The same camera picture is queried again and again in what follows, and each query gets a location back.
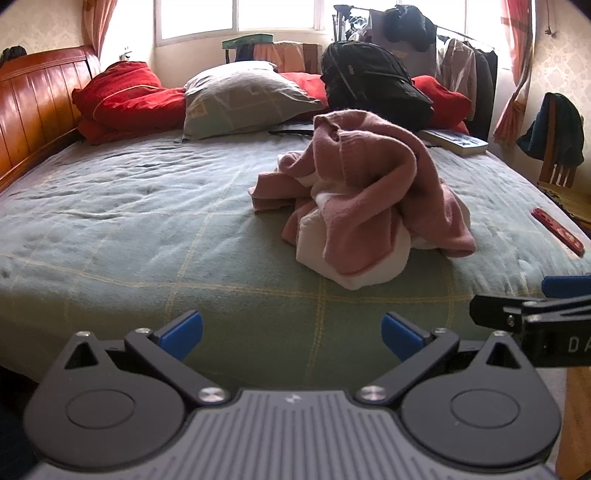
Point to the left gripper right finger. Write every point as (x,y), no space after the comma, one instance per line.
(468,406)

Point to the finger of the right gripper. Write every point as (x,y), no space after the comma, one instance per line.
(497,312)
(566,286)

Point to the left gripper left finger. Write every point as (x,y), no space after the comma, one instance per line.
(105,405)

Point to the pink and white sweater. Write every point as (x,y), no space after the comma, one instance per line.
(365,193)

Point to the wooden chair with clothes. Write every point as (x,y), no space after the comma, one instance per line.
(556,138)

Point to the clothes rack with garments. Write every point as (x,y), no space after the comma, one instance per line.
(452,41)

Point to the red flat case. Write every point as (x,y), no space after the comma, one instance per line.
(559,231)

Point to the green plaid bed blanket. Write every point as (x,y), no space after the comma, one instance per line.
(133,233)

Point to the blue white book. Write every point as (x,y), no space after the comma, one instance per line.
(456,142)

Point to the red quilt right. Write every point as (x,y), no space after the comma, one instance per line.
(451,109)

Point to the red quilt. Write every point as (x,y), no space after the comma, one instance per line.
(126,101)
(451,109)

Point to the red plaid curtain right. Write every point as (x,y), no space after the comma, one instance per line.
(518,18)

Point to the red plaid curtain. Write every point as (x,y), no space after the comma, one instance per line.
(518,18)
(96,17)

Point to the black backpack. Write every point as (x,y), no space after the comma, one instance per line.
(365,76)

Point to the red quilt left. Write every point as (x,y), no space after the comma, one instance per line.
(126,101)

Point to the wooden headboard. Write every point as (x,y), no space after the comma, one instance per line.
(38,117)

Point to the grey green pillow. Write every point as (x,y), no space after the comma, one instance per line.
(242,97)

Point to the green topped box pile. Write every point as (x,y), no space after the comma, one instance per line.
(288,56)

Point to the red plaid curtain left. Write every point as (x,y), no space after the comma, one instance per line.
(96,17)

